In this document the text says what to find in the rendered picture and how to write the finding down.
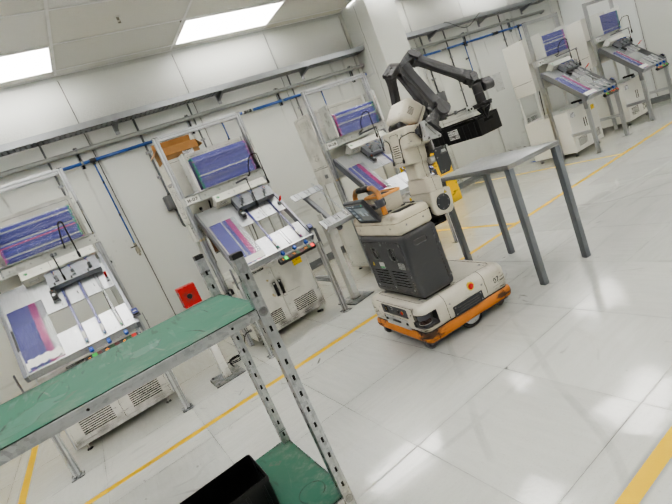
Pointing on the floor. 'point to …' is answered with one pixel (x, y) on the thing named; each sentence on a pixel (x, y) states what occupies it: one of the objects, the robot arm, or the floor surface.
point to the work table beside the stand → (518, 199)
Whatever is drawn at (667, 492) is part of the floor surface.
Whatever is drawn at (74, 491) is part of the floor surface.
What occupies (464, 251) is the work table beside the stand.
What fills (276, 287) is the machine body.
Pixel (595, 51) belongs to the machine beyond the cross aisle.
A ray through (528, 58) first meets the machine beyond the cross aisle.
